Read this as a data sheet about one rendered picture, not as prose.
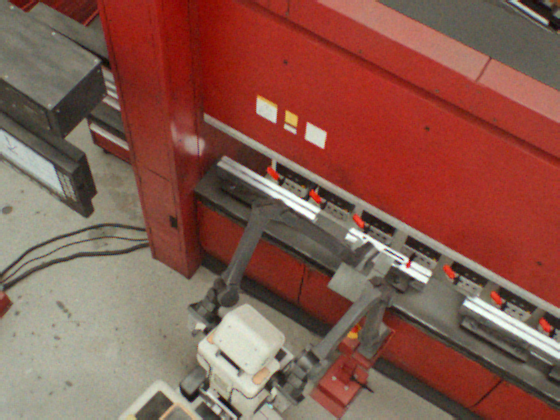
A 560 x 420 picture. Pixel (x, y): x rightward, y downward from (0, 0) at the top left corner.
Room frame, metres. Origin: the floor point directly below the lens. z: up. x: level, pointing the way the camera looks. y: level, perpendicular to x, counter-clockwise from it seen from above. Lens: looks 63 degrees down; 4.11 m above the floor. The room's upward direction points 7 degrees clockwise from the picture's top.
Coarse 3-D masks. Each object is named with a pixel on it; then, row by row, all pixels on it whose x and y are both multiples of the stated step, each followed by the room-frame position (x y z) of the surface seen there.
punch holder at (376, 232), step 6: (366, 216) 1.50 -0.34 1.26; (372, 216) 1.50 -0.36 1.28; (366, 222) 1.50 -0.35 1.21; (372, 222) 1.49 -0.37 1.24; (378, 222) 1.48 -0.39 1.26; (384, 222) 1.47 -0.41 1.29; (360, 228) 1.50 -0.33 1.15; (372, 228) 1.48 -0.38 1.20; (378, 228) 1.48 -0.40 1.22; (384, 228) 1.47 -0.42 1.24; (390, 228) 1.46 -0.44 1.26; (396, 228) 1.45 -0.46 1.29; (372, 234) 1.48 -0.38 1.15; (378, 234) 1.47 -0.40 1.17; (384, 234) 1.46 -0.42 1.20; (390, 234) 1.45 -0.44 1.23; (378, 240) 1.46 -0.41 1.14; (384, 240) 1.46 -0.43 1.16; (390, 240) 1.45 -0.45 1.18
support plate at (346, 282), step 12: (360, 240) 1.52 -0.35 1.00; (384, 264) 1.42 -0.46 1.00; (336, 276) 1.34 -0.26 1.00; (348, 276) 1.35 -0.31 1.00; (360, 276) 1.36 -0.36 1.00; (372, 276) 1.36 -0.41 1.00; (336, 288) 1.29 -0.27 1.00; (348, 288) 1.30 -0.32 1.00; (360, 288) 1.30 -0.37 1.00; (348, 300) 1.25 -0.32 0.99
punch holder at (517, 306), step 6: (498, 288) 1.28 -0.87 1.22; (504, 288) 1.25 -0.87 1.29; (498, 294) 1.25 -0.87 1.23; (504, 294) 1.24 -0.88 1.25; (510, 294) 1.24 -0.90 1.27; (516, 294) 1.23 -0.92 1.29; (492, 300) 1.25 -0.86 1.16; (504, 300) 1.24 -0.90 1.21; (510, 300) 1.23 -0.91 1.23; (516, 300) 1.22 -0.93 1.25; (522, 300) 1.21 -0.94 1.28; (498, 306) 1.24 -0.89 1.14; (510, 306) 1.22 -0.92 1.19; (516, 306) 1.22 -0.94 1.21; (522, 306) 1.21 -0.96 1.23; (528, 306) 1.20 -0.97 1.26; (534, 306) 1.19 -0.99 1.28; (510, 312) 1.21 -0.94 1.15; (516, 312) 1.21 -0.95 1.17; (522, 312) 1.20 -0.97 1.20; (522, 318) 1.19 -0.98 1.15
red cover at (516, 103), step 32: (256, 0) 1.72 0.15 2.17; (288, 0) 1.67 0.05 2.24; (320, 0) 1.64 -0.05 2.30; (352, 0) 1.65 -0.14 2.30; (320, 32) 1.62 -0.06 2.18; (352, 32) 1.58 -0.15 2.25; (384, 32) 1.55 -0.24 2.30; (416, 32) 1.56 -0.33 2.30; (384, 64) 1.53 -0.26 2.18; (416, 64) 1.49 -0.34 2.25; (448, 64) 1.46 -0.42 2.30; (480, 64) 1.47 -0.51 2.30; (448, 96) 1.44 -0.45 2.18; (480, 96) 1.40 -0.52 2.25; (512, 96) 1.37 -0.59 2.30; (544, 96) 1.39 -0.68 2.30; (512, 128) 1.35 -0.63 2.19; (544, 128) 1.32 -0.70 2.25
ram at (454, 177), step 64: (256, 64) 1.74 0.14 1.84; (320, 64) 1.64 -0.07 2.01; (256, 128) 1.73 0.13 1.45; (320, 128) 1.62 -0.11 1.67; (384, 128) 1.52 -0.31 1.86; (448, 128) 1.44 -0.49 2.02; (384, 192) 1.49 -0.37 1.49; (448, 192) 1.40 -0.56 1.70; (512, 192) 1.32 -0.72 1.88; (512, 256) 1.27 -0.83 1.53
